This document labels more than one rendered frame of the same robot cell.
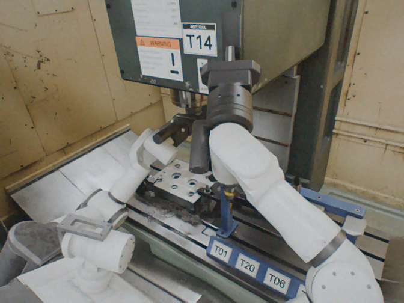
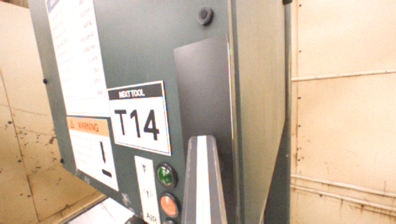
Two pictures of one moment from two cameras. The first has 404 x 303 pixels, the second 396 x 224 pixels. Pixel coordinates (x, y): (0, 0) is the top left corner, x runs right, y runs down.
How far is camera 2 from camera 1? 0.56 m
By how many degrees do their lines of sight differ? 24
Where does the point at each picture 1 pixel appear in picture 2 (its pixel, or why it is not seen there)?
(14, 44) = (30, 125)
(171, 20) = (94, 87)
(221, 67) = not seen: outside the picture
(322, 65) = (285, 138)
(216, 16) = (163, 63)
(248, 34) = (250, 102)
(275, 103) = not seen: hidden behind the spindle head
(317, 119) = (286, 186)
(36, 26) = not seen: hidden behind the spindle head
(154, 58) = (84, 148)
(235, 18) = (212, 55)
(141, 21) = (68, 95)
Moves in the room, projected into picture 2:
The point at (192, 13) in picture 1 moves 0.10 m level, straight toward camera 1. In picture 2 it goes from (120, 68) to (26, 31)
